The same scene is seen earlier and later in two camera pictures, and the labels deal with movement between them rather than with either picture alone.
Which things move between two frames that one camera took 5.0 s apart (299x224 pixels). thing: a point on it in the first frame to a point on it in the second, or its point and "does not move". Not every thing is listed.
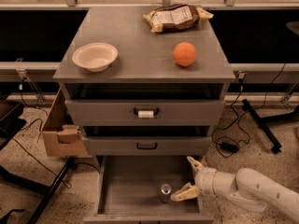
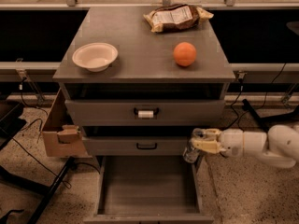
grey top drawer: [146, 112] does not move
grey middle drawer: [147, 146] does not move
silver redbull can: [164, 192] to [191, 154]
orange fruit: [184, 53] does not move
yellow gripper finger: [198, 166] to [209, 133]
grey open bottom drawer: [128, 190] does not move
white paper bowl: [96, 57] does not move
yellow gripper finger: [189, 191] to [207, 145]
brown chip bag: [176, 18] does not move
